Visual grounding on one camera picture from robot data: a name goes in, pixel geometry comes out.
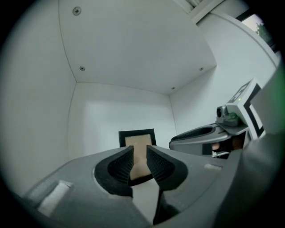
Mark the small grey fisheye camera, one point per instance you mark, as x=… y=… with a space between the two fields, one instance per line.
x=221 y=111

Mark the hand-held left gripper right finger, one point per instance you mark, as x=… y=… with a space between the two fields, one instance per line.
x=164 y=169

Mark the white shelving unit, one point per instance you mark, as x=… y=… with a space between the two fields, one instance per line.
x=122 y=111

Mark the black picture frame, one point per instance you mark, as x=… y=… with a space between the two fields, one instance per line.
x=138 y=140

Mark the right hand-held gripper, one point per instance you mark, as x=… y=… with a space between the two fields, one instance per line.
x=242 y=115

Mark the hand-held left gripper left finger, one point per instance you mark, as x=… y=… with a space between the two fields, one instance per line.
x=115 y=169

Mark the person's right hand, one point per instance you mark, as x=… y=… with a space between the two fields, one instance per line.
x=237 y=142

